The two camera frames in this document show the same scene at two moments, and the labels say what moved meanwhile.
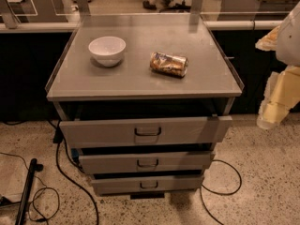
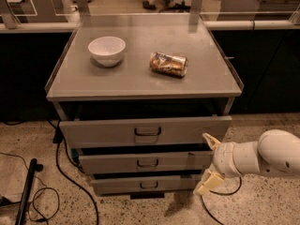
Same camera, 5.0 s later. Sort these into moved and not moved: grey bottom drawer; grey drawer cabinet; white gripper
Moved: white gripper
Not moved: grey bottom drawer; grey drawer cabinet
